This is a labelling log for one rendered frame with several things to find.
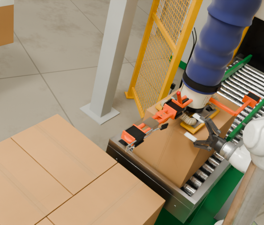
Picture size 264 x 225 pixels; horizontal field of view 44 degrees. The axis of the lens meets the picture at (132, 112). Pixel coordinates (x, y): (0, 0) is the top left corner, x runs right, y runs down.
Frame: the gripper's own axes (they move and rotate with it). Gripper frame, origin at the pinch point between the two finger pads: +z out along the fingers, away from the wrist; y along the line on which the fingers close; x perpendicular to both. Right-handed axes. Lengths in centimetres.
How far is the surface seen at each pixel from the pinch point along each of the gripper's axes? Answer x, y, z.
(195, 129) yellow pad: 11.7, 9.7, 0.4
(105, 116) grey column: 70, 106, 107
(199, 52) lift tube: 16.5, -30.7, 17.8
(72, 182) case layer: -42, 54, 39
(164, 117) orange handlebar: -11.2, -2.7, 11.5
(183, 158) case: 5.5, 28.1, -2.3
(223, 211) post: 56, 95, -36
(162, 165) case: 5.4, 43.9, 7.6
